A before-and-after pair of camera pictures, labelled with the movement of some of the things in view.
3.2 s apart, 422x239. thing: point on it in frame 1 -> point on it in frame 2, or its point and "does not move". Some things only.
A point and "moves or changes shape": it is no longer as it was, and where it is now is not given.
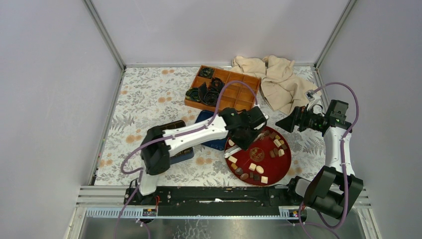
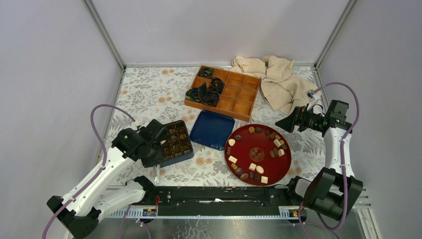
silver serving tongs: (238, 148) moves or changes shape
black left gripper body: (244, 139) -> (154, 156)
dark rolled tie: (206, 72) does not move
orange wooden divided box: (237, 96) does not move
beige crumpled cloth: (280, 88) does not move
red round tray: (265, 163) does not move
